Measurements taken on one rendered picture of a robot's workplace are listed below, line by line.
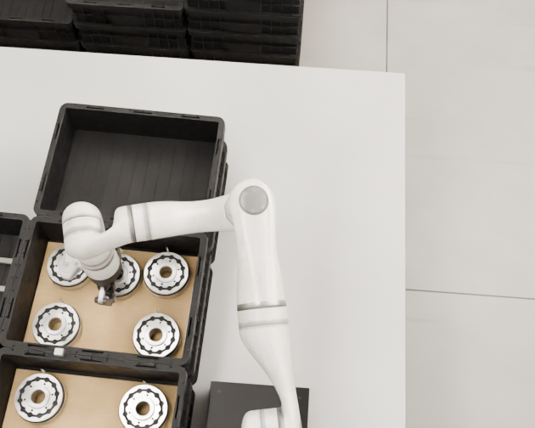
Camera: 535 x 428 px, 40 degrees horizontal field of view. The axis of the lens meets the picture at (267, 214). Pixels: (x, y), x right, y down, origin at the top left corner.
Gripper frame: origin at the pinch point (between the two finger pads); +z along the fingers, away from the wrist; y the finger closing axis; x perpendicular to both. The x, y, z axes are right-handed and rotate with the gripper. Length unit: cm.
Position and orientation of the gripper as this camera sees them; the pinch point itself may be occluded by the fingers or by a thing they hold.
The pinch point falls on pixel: (114, 284)
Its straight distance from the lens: 167.1
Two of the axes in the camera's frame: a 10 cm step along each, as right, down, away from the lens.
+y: 1.1, -9.1, 4.1
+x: -9.9, -1.0, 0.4
